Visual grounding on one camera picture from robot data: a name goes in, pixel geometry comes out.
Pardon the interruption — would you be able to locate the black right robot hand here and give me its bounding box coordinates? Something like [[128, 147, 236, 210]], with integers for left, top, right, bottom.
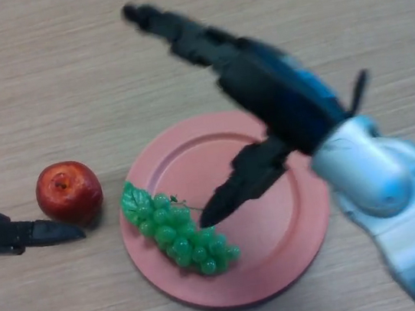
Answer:
[[120, 0, 366, 237]]

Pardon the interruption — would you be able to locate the green grape bunch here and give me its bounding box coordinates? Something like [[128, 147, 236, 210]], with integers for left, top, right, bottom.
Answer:
[[118, 166, 245, 288]]

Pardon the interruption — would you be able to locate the pink round plate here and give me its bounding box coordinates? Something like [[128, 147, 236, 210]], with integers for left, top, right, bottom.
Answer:
[[106, 98, 345, 311]]

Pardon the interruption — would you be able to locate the red apple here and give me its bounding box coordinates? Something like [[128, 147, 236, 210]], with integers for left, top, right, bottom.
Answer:
[[31, 156, 108, 232]]

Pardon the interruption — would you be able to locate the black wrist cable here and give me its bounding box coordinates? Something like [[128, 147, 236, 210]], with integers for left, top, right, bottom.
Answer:
[[338, 69, 375, 116]]

